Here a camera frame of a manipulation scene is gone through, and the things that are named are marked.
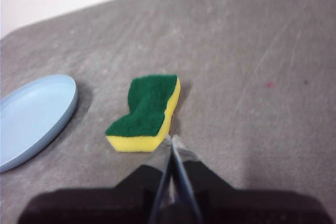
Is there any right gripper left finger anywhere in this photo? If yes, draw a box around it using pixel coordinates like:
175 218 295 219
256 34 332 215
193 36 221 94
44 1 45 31
18 135 173 224

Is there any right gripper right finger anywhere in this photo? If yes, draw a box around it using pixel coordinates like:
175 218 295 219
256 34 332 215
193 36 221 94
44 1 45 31
171 135 332 224

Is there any yellow and green sponge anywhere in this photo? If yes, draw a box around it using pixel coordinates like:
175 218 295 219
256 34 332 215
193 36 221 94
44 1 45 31
104 73 182 154

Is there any light blue round plate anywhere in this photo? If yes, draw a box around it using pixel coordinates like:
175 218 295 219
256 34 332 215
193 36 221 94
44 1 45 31
0 73 79 174

